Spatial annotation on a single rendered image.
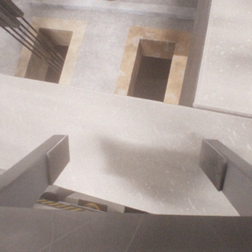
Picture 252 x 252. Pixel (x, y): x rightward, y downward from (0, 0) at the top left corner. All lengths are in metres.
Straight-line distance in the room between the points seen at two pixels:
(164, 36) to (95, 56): 0.39
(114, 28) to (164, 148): 0.97
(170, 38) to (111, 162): 0.91
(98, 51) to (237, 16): 0.86
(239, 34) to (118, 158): 0.23
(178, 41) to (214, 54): 0.80
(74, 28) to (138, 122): 1.04
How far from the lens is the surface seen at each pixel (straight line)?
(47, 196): 0.93
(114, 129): 0.23
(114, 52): 1.06
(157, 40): 1.07
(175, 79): 0.97
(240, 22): 0.31
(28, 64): 1.27
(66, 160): 0.17
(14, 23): 0.93
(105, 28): 1.15
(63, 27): 1.26
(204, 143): 0.17
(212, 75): 0.26
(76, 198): 0.85
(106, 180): 0.24
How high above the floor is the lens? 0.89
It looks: 78 degrees down
